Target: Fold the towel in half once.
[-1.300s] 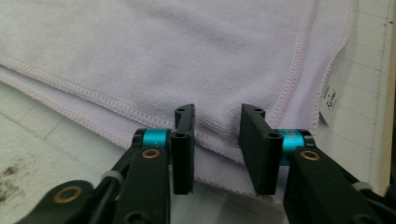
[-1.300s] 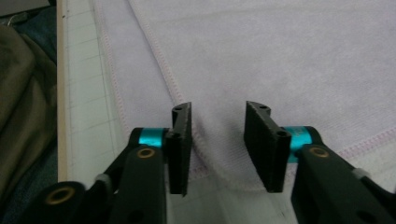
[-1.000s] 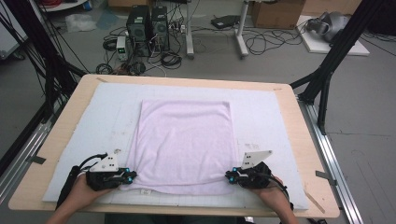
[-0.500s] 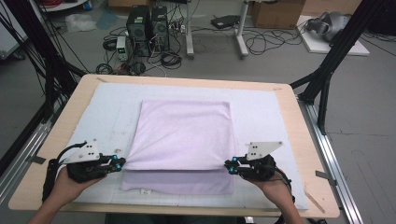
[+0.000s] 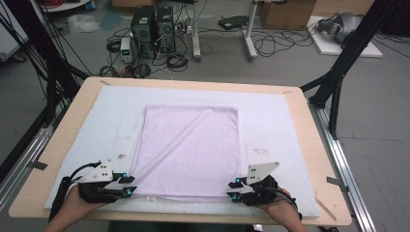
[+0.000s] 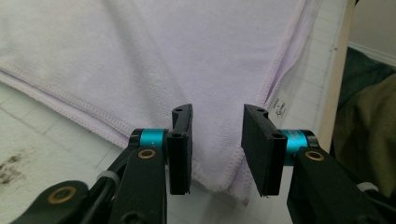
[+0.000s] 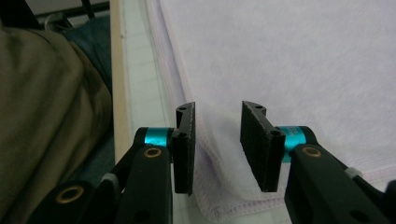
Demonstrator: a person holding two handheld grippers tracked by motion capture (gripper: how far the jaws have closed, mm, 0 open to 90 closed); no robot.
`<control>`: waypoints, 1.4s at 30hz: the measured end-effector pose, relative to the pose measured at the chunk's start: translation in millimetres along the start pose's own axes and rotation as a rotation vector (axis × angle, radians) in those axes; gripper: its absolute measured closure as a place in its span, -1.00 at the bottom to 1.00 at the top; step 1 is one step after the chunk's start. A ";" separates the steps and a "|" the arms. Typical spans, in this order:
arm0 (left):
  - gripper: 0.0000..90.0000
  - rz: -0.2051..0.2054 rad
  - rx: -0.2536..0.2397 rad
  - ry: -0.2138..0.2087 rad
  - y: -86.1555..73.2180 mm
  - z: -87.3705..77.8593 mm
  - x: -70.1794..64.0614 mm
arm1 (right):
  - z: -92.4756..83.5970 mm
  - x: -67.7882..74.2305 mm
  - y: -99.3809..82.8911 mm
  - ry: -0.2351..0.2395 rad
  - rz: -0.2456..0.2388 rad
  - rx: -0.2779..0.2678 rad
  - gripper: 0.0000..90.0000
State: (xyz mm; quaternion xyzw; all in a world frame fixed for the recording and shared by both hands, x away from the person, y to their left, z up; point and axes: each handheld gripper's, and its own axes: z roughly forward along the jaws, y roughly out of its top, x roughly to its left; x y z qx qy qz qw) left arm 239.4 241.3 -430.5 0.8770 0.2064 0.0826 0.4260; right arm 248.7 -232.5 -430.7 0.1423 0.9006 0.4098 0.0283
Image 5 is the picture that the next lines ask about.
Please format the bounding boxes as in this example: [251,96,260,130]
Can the large black computer tower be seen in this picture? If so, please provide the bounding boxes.
[130,5,158,60]

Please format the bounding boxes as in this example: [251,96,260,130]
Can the thin wooden strip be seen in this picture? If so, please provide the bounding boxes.
[314,196,337,222]

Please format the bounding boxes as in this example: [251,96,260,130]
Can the white foam mat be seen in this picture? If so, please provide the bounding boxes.
[43,84,321,218]

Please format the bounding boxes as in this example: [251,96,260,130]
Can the person's dark clothing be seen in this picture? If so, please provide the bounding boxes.
[107,221,255,232]

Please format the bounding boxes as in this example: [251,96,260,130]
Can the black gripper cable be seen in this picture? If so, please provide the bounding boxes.
[277,187,304,221]
[47,160,103,223]

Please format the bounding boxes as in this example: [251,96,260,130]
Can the person's right hand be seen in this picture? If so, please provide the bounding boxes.
[259,189,299,223]

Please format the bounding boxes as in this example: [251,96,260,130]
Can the lavender cat print towel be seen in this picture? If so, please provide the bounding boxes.
[129,103,244,205]

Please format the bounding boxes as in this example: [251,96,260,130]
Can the black metal frame stand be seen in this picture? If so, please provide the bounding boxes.
[299,0,402,141]
[0,0,91,129]

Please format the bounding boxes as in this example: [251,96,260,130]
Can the person's left hand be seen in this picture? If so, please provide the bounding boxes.
[62,187,107,220]

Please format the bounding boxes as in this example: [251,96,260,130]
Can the dark tape strip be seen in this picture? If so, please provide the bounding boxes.
[326,176,350,193]
[27,159,48,171]

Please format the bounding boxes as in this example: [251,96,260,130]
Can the clear plastic bag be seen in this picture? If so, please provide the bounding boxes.
[67,14,101,34]

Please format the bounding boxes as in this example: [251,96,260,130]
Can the white power supply box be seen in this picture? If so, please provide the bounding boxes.
[120,37,133,64]

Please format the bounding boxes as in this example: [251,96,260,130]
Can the black flat device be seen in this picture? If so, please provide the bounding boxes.
[218,14,249,31]

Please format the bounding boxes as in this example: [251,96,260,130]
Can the loose black floor cables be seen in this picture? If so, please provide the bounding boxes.
[250,28,315,58]

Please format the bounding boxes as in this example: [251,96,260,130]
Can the white desk leg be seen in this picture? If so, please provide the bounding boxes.
[191,0,202,62]
[243,0,259,61]

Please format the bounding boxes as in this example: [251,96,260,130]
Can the white round table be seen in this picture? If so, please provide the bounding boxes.
[40,0,93,14]

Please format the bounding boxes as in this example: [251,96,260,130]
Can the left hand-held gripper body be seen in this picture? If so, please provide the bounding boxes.
[77,159,125,205]

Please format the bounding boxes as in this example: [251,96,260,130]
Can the brown cardboard box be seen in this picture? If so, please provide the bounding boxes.
[260,0,318,31]

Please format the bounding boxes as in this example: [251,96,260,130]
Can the coiled black cable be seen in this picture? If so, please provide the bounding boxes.
[165,52,190,73]

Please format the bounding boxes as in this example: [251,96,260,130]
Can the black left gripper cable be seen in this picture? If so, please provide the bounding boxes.
[47,160,103,223]

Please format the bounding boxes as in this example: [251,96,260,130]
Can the white cabinet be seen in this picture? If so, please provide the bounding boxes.
[0,6,30,62]

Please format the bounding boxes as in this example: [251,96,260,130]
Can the grey rounded device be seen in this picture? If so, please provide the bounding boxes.
[316,12,364,44]

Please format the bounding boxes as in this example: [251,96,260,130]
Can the white floor board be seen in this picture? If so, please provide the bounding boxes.
[306,14,384,59]

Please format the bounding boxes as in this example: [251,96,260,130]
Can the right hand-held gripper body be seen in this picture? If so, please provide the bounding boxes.
[243,161,280,207]

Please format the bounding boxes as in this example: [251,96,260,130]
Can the aluminium rail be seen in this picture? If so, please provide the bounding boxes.
[0,105,66,212]
[307,100,378,232]

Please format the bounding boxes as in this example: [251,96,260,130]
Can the slim black computer tower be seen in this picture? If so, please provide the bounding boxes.
[156,6,177,54]

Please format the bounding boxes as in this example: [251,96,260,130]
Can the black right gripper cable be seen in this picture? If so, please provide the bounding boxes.
[277,187,304,221]

